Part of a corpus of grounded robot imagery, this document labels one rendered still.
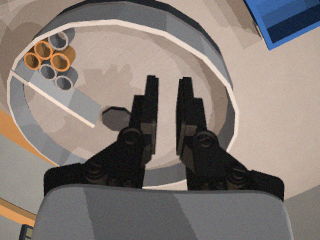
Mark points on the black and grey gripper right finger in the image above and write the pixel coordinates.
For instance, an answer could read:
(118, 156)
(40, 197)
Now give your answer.
(214, 168)

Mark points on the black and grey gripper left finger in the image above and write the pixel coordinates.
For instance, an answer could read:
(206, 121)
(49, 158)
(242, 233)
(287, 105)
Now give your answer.
(118, 164)

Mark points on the bronze bushing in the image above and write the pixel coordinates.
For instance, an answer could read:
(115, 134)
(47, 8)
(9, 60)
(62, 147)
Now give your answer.
(59, 63)
(31, 61)
(42, 51)

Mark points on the grey metal bushing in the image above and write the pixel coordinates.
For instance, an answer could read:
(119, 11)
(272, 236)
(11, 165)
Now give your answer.
(58, 43)
(62, 83)
(48, 72)

